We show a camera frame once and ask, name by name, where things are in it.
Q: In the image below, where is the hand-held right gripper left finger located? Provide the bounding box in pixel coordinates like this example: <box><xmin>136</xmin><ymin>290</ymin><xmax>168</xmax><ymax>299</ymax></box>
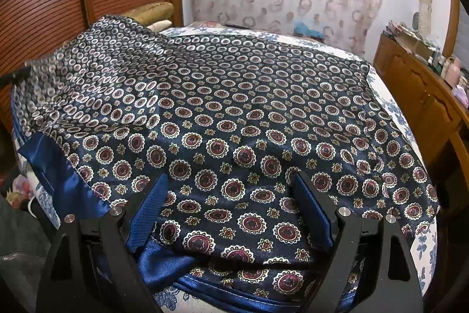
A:
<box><xmin>37</xmin><ymin>172</ymin><xmax>171</xmax><ymax>313</ymax></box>

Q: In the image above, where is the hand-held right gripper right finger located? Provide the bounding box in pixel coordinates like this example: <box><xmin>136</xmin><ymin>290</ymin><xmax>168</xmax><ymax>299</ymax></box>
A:
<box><xmin>293</xmin><ymin>170</ymin><xmax>430</xmax><ymax>313</ymax></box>

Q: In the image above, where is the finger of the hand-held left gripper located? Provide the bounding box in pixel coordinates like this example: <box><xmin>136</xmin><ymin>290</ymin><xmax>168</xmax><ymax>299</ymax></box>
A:
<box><xmin>0</xmin><ymin>67</ymin><xmax>32</xmax><ymax>87</ymax></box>

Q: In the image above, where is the navy patterned satin shirt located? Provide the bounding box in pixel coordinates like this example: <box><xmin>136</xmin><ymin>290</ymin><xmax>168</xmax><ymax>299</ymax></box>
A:
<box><xmin>11</xmin><ymin>15</ymin><xmax>441</xmax><ymax>313</ymax></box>

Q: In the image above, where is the dark cloth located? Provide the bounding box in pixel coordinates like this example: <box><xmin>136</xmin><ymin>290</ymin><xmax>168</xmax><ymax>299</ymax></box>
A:
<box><xmin>0</xmin><ymin>194</ymin><xmax>57</xmax><ymax>313</ymax></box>

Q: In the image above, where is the floral bed blanket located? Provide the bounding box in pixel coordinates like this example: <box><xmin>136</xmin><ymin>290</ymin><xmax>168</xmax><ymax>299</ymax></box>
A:
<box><xmin>15</xmin><ymin>23</ymin><xmax>440</xmax><ymax>313</ymax></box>

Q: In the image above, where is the wooden cabinet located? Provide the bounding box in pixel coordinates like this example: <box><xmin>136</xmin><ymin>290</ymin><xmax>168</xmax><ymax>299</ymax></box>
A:
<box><xmin>373</xmin><ymin>32</ymin><xmax>469</xmax><ymax>189</ymax></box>

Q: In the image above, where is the tan pillow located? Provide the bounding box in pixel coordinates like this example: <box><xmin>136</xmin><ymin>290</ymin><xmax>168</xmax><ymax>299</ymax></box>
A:
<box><xmin>130</xmin><ymin>1</ymin><xmax>175</xmax><ymax>26</ymax></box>

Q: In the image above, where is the teal cloth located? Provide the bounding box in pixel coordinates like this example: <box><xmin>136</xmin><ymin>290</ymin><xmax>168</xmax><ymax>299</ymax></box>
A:
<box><xmin>294</xmin><ymin>20</ymin><xmax>326</xmax><ymax>39</ymax></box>

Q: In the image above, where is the cardboard box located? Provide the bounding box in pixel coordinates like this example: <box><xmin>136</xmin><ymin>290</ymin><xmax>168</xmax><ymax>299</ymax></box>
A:
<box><xmin>397</xmin><ymin>31</ymin><xmax>436</xmax><ymax>59</ymax></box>

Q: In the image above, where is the pink bottle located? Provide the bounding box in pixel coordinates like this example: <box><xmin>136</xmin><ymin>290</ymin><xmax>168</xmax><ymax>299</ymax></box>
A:
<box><xmin>445</xmin><ymin>58</ymin><xmax>462</xmax><ymax>87</ymax></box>

